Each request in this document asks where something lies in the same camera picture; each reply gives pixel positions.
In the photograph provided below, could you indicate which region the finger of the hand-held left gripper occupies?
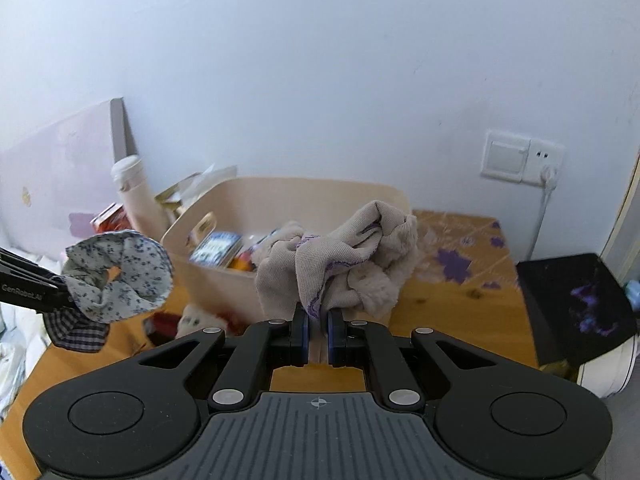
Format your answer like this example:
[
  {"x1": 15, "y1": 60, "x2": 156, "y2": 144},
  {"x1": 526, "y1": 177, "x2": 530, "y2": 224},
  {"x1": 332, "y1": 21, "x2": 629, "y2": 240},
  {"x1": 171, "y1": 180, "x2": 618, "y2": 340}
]
[
  {"x1": 0, "y1": 261, "x2": 65, "y2": 289},
  {"x1": 0, "y1": 246, "x2": 67, "y2": 284}
]

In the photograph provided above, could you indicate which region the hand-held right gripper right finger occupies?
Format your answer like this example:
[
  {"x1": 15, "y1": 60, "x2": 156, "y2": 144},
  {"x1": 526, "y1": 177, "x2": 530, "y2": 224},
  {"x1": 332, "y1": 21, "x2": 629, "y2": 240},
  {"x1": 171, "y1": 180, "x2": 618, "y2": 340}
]
[{"x1": 327, "y1": 308, "x2": 503, "y2": 408}]

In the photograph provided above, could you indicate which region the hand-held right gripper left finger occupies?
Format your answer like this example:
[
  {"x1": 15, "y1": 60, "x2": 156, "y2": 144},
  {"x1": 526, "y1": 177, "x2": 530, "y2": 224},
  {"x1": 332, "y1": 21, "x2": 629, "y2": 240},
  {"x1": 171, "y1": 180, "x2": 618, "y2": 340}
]
[{"x1": 132, "y1": 307, "x2": 311, "y2": 408}]

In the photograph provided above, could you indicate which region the plaid fabric scrunchie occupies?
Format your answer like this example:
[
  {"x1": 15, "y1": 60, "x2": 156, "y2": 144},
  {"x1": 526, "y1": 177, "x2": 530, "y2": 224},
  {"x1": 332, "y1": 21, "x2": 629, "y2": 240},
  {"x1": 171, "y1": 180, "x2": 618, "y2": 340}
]
[{"x1": 44, "y1": 307, "x2": 111, "y2": 356}]

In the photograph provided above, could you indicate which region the beige fleece sock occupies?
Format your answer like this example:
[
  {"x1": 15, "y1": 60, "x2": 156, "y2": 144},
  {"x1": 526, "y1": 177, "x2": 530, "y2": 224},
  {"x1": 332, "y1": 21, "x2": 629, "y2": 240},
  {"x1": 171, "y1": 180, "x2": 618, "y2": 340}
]
[{"x1": 255, "y1": 200, "x2": 420, "y2": 363}]

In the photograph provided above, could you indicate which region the blue floral scrunchie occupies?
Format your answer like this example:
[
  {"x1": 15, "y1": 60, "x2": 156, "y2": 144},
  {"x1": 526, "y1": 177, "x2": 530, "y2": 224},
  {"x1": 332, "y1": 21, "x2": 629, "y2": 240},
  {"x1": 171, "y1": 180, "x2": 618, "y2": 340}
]
[{"x1": 64, "y1": 230, "x2": 175, "y2": 323}]

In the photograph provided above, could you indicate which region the beige plastic storage bin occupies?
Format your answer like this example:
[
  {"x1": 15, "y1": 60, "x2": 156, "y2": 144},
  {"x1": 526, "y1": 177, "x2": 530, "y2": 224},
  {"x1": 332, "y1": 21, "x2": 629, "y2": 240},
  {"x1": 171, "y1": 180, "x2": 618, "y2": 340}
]
[{"x1": 161, "y1": 176, "x2": 412, "y2": 323}]

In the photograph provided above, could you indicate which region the wooden desktop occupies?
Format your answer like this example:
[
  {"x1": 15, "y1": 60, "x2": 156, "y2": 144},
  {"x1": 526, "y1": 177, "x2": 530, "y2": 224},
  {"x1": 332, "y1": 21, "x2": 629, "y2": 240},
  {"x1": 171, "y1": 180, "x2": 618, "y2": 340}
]
[{"x1": 0, "y1": 210, "x2": 541, "y2": 441}]

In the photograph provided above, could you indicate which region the red and white carton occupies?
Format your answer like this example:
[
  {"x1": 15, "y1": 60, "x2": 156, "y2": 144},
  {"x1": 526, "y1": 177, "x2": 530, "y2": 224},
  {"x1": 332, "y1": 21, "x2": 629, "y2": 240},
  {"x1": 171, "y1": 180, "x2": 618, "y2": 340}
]
[{"x1": 90, "y1": 203, "x2": 132, "y2": 235}]

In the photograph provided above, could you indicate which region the pale pink board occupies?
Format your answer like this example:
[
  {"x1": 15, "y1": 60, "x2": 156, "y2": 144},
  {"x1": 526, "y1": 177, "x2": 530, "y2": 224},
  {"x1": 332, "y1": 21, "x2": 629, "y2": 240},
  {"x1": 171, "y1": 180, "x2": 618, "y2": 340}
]
[{"x1": 0, "y1": 98, "x2": 138, "y2": 261}]

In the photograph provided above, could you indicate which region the white cat plush toy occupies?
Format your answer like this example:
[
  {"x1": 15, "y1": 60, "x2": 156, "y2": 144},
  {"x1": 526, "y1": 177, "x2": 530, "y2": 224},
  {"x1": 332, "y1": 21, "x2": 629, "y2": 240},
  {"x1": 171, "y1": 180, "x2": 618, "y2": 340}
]
[{"x1": 145, "y1": 302, "x2": 246, "y2": 341}]

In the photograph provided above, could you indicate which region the small black printed box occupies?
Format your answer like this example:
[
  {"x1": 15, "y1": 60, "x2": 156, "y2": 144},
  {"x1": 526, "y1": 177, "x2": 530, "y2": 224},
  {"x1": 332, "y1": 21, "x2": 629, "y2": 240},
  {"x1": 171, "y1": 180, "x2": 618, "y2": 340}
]
[{"x1": 189, "y1": 231, "x2": 243, "y2": 268}]

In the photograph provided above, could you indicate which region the white thermos bottle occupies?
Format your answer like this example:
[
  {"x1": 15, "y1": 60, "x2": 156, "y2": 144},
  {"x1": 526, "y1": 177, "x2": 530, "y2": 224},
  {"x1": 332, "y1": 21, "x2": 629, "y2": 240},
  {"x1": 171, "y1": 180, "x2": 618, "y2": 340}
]
[{"x1": 111, "y1": 155, "x2": 168, "y2": 233}]

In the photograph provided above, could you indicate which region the clear purple floral table cover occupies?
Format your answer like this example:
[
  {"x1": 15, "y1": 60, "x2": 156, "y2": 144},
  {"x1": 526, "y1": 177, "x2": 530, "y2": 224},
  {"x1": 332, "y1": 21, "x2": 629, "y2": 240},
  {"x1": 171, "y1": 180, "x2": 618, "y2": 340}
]
[{"x1": 412, "y1": 210, "x2": 516, "y2": 293}]

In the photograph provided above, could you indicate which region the olive cardboard tissue box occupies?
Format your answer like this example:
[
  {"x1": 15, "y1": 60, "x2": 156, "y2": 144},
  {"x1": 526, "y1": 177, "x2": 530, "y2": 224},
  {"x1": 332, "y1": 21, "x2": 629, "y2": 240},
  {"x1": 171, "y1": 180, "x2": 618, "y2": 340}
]
[{"x1": 155, "y1": 172, "x2": 201, "y2": 211}]

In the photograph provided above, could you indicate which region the pale yellow soft tissue pack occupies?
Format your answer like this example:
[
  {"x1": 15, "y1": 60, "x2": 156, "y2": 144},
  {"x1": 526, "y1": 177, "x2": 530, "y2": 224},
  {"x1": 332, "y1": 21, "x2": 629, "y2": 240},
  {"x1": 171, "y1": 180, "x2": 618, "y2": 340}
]
[{"x1": 180, "y1": 164, "x2": 238, "y2": 211}]

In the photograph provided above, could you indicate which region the black box with purple print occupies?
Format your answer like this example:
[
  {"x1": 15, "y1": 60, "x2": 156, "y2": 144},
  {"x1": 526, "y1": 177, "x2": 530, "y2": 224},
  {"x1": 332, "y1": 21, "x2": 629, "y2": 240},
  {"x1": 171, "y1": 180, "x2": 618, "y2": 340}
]
[{"x1": 515, "y1": 252, "x2": 638, "y2": 368}]

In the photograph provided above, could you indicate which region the white wall switch socket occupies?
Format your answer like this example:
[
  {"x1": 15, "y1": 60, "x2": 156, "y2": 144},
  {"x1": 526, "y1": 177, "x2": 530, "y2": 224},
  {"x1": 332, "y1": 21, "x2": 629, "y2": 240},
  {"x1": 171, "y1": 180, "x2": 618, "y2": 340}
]
[{"x1": 481, "y1": 129, "x2": 566, "y2": 186}]

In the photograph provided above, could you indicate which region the white plug and cable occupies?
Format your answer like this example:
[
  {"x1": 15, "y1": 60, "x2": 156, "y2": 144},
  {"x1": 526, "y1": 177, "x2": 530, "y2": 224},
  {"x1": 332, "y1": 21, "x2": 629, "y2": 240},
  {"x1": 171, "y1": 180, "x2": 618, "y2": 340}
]
[{"x1": 527, "y1": 164, "x2": 561, "y2": 261}]

